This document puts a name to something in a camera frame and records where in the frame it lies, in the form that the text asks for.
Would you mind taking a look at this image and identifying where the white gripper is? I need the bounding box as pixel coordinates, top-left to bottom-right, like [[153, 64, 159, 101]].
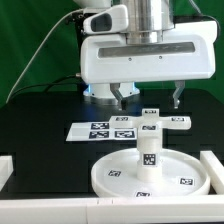
[[81, 21, 217, 110]]

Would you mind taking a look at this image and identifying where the white cross-shaped table base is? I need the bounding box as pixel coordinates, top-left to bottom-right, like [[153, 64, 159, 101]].
[[108, 108, 192, 140]]

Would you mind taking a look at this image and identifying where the white round table top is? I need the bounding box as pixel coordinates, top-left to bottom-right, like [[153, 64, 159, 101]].
[[91, 148, 210, 197]]

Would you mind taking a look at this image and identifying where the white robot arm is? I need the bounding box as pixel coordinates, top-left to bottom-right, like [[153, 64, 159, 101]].
[[73, 0, 220, 108]]

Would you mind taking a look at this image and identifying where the white marker sheet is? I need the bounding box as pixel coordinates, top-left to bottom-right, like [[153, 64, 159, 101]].
[[66, 122, 136, 142]]

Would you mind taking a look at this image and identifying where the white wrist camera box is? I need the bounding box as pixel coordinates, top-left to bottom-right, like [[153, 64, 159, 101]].
[[83, 5, 129, 35]]

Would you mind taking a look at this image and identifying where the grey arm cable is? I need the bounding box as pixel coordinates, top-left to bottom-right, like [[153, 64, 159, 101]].
[[188, 0, 222, 38]]

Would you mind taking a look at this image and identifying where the black cable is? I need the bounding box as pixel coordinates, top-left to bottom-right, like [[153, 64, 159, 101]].
[[6, 74, 90, 104]]

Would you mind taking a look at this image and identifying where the black camera stand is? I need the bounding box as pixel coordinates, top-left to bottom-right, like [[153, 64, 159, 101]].
[[65, 9, 101, 81]]

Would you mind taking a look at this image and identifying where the white cable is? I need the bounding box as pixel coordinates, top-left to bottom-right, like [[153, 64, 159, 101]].
[[5, 9, 84, 104]]

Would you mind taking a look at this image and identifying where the white U-shaped border frame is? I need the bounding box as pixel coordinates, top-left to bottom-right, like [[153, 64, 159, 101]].
[[0, 151, 224, 224]]

